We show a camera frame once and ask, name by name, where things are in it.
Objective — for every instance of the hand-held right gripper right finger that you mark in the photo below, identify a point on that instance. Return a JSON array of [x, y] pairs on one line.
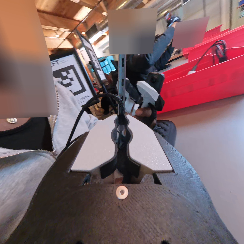
[[148, 150]]

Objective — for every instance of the person's left hand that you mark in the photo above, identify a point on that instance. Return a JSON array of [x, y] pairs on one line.
[[143, 112]]

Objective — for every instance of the grey usb hub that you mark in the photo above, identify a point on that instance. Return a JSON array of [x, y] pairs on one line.
[[120, 72]]

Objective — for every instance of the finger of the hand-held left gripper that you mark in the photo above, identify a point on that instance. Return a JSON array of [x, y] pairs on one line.
[[147, 93], [130, 104]]

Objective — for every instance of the black framed marker sign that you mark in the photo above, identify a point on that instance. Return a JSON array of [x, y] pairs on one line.
[[93, 57], [70, 76]]

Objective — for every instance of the person's black shirt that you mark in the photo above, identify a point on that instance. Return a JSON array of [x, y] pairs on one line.
[[24, 135]]

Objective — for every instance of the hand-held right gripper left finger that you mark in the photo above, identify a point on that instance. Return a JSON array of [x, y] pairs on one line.
[[93, 150]]

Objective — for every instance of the person in grey hoodie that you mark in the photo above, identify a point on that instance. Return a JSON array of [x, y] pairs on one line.
[[17, 181]]

